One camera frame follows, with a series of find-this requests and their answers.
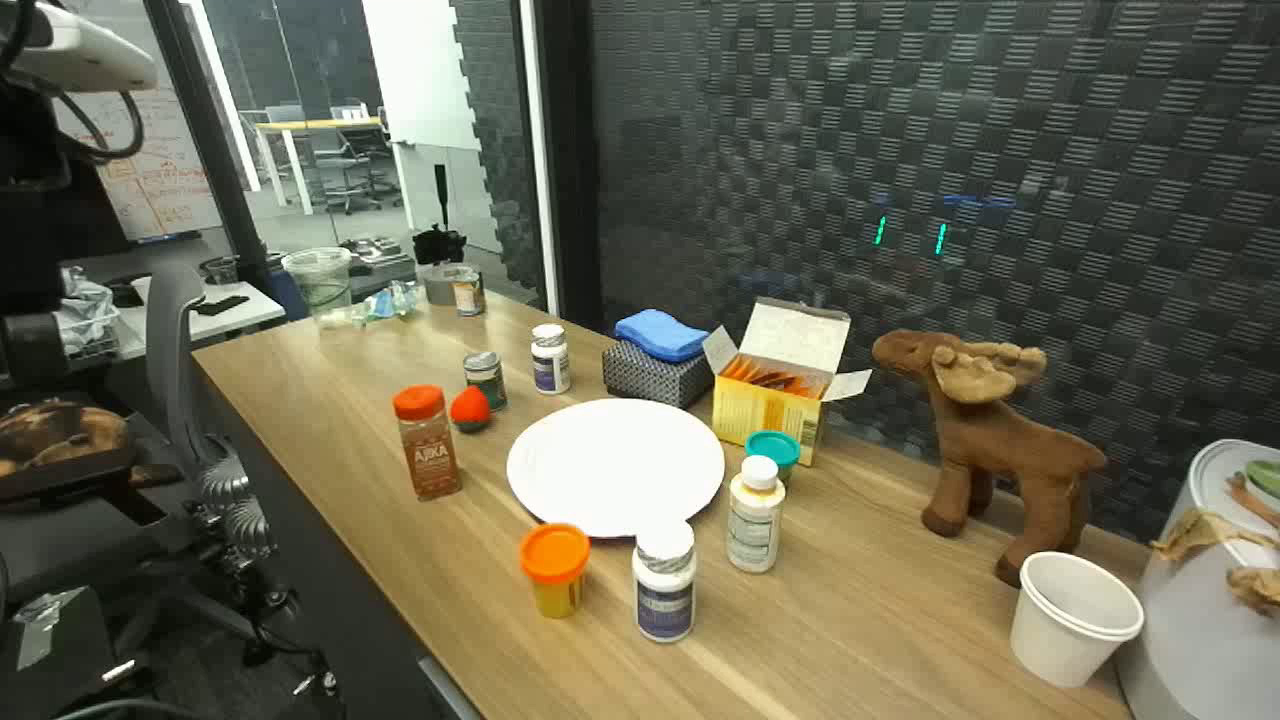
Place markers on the white bottle purple label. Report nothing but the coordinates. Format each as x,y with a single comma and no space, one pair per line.
549,356

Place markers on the small green labelled jar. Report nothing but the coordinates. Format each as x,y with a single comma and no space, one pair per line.
485,376

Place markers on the slim white bottle green label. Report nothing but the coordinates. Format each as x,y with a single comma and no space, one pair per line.
752,519

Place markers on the large white bottle blue label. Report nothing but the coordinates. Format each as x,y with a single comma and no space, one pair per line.
667,582

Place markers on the small orange cup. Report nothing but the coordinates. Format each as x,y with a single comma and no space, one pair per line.
553,570

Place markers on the spice bottle orange lid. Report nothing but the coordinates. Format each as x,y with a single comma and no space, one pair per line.
428,448

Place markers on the white paper plate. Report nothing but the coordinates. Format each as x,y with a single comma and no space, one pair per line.
613,466

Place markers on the brown moose plushie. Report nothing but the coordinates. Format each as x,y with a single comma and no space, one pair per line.
1001,447

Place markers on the grey foam block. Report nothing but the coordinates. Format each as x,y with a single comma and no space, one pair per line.
651,376

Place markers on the blue folded cloth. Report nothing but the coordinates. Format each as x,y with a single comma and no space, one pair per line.
661,333

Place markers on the open yellow cardboard box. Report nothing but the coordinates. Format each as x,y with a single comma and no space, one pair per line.
766,405

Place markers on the red tomato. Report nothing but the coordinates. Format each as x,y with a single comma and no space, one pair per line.
468,408

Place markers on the tin can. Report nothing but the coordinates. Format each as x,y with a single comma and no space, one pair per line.
465,289

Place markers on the black stand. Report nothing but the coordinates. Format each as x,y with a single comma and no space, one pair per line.
441,242

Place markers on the clear plastic bottle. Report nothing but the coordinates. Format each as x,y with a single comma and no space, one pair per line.
381,307

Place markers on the clear plastic container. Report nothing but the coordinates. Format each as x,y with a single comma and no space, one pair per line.
322,277

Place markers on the white side desk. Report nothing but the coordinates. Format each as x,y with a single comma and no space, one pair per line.
252,317

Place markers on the white background table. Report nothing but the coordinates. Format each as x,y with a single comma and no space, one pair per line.
322,124

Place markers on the white paper cup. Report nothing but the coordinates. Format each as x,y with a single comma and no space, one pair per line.
1070,626

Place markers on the crumpled grey cloth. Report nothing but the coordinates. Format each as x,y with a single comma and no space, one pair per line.
81,323

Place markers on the brown patterned cushion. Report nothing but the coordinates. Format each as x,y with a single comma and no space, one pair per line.
63,438

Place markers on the white bucket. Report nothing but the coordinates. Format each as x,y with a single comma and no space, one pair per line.
1203,626

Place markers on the green flat object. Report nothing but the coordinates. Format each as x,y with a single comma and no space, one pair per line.
1267,478

